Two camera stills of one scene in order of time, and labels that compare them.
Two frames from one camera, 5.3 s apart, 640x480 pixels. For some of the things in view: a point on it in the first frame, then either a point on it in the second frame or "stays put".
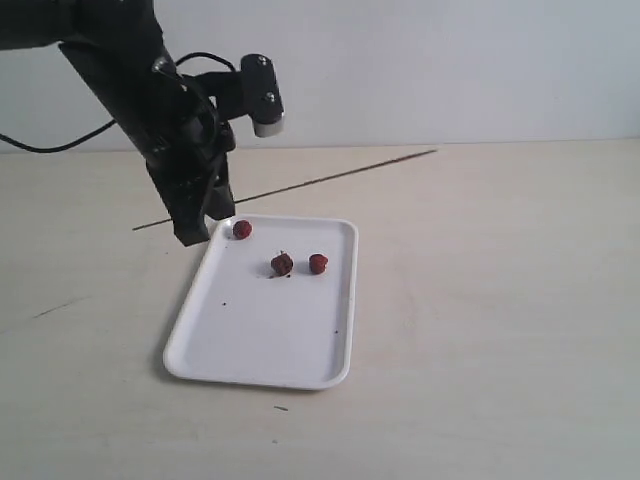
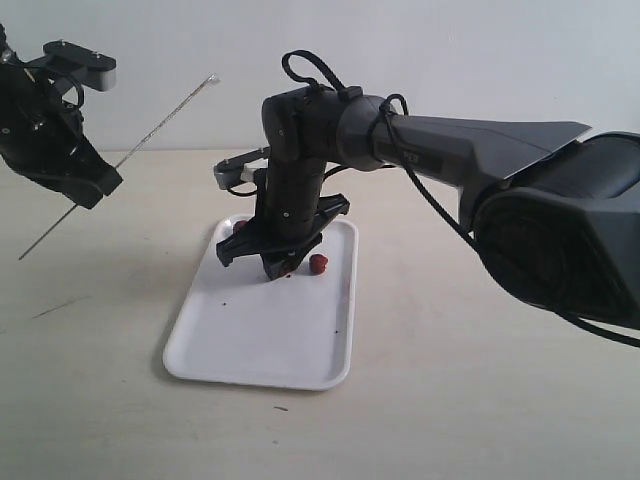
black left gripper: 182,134 -> 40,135
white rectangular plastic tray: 241,324 stays put
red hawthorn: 242,229 stays put
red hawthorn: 317,263 stays put
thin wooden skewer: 301,185 -> 204,88
